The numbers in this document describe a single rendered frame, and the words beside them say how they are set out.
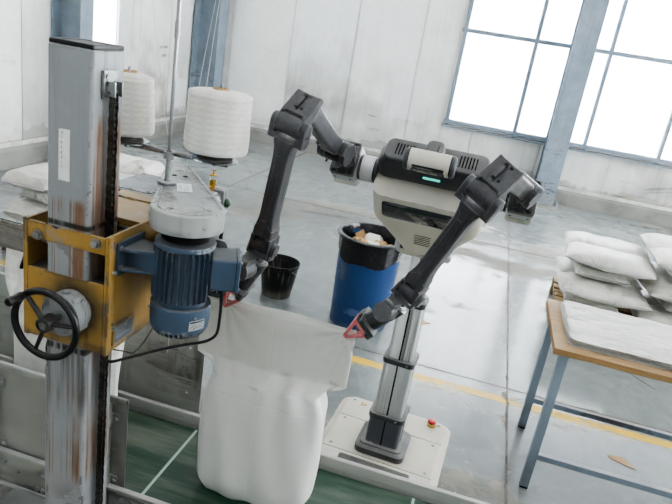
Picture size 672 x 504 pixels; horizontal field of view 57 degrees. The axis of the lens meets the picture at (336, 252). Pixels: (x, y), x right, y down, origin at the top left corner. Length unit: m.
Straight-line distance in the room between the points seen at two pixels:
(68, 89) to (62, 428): 0.89
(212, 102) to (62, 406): 0.88
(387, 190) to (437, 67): 7.66
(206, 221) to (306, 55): 8.73
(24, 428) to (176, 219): 1.09
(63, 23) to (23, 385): 5.95
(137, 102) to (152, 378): 1.29
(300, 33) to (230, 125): 8.63
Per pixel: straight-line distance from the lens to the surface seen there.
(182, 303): 1.57
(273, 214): 1.76
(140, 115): 1.71
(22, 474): 2.43
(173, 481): 2.29
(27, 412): 2.29
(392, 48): 9.81
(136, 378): 2.69
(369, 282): 4.07
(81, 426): 1.82
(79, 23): 7.55
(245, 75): 10.50
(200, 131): 1.58
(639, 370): 2.94
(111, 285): 1.59
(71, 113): 1.53
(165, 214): 1.49
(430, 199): 2.09
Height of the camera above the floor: 1.86
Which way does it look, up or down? 19 degrees down
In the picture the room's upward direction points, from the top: 9 degrees clockwise
